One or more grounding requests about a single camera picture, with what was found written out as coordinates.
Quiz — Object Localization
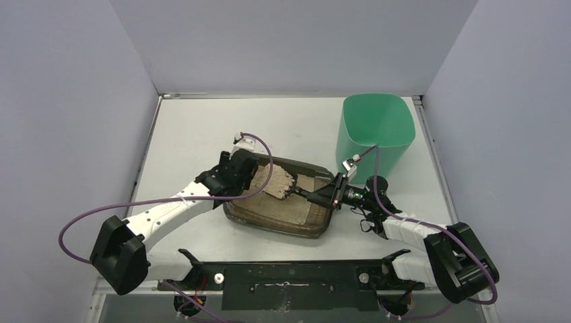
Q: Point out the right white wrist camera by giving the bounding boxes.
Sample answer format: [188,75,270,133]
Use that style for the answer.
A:
[341,154,362,184]

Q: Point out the beige cat litter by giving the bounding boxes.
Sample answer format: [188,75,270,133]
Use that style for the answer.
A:
[234,164,315,225]

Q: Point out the litter clumps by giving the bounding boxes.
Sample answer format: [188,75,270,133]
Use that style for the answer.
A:
[264,165,298,201]

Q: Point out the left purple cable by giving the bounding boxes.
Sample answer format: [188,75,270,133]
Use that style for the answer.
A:
[59,132,274,265]

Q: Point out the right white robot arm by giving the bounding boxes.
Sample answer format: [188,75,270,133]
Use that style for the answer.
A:
[303,174,499,305]

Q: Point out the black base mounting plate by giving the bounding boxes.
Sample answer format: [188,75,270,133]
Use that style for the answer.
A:
[173,259,425,311]

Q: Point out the dark plastic litter tray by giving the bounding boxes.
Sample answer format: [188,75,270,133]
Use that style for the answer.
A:
[223,157,334,238]

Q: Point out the green plastic bin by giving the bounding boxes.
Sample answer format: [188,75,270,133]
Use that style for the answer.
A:
[335,94,416,184]

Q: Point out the purple cable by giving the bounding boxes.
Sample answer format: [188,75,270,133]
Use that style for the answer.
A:
[59,132,274,265]
[359,145,499,306]

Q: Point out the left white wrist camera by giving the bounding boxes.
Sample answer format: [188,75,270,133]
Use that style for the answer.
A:
[232,134,256,152]

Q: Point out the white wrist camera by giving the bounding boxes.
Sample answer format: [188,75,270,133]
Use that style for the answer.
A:
[232,134,256,152]
[341,154,362,184]

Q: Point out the black slotted litter scoop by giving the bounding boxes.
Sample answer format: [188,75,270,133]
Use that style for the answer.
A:
[263,165,322,201]

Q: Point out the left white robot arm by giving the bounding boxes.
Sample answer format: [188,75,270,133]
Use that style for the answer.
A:
[90,149,259,295]

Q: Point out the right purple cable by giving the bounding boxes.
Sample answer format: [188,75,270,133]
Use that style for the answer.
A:
[359,145,499,306]

